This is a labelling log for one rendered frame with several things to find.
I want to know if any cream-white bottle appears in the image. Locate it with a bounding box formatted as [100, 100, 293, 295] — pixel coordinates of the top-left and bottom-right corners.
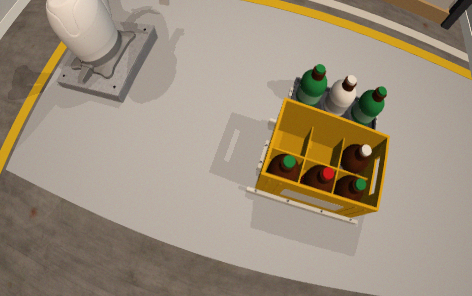
[323, 75, 357, 116]

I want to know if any brown bottle with red cap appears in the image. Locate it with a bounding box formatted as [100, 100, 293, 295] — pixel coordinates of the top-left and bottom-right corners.
[300, 165, 335, 192]

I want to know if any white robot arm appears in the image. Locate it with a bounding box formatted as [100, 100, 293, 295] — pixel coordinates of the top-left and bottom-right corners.
[46, 0, 136, 84]

